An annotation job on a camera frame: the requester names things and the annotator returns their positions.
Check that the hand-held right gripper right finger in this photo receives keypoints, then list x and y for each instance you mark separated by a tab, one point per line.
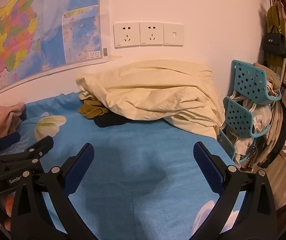
208	165

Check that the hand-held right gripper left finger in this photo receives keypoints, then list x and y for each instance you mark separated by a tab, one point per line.
80	167

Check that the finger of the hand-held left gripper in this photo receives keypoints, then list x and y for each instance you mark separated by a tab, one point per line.
41	146
7	139

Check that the olive green garment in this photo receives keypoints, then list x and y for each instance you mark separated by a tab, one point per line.
90	108

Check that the cream large garment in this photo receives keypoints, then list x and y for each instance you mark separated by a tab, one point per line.
153	95

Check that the pink cloth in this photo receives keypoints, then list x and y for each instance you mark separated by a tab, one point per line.
0	120

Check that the blue floral bed sheet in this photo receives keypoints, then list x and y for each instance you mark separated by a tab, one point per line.
133	155

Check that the black garment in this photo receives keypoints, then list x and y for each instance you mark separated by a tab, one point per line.
110	121

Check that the teal plastic basket rack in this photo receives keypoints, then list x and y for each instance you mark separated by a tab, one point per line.
240	116

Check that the black handbag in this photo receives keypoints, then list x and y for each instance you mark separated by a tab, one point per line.
275	43

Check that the colourful wall map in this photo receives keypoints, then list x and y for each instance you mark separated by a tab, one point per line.
20	30

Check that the white wall switch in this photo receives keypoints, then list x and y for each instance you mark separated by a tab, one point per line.
173	34

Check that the white wall socket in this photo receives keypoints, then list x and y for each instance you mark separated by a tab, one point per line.
126	35
151	33

